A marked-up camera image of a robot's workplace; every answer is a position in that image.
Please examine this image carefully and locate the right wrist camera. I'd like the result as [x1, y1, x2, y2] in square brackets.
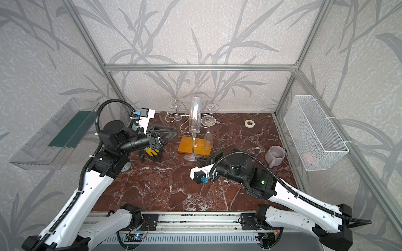
[190, 164, 218, 184]

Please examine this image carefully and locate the clear wine glass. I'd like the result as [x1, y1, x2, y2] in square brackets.
[168, 99, 182, 121]
[206, 103, 220, 114]
[184, 96, 202, 162]
[201, 115, 216, 150]
[158, 111, 170, 127]

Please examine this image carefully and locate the yellow black work glove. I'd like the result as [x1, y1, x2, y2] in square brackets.
[138, 148, 164, 162]

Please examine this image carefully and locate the gold wire glass rack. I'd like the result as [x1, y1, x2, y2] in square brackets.
[161, 95, 218, 161]

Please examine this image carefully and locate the pink item in basket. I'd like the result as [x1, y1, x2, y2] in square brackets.
[302, 152, 319, 166]

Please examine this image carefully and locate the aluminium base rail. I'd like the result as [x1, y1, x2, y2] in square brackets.
[64, 211, 330, 234]

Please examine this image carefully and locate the white tape roll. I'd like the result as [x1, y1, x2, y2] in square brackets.
[245, 119, 255, 128]

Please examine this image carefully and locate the lilac mug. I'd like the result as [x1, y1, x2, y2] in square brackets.
[265, 145, 286, 169]

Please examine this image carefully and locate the clear plastic wall shelf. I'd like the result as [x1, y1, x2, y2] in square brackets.
[9, 98, 99, 170]

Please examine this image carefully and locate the white wire basket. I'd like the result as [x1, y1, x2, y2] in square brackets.
[284, 95, 349, 171]

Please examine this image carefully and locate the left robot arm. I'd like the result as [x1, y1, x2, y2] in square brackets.
[22, 99, 177, 251]

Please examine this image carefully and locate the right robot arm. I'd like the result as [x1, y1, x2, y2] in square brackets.
[190, 151, 372, 251]

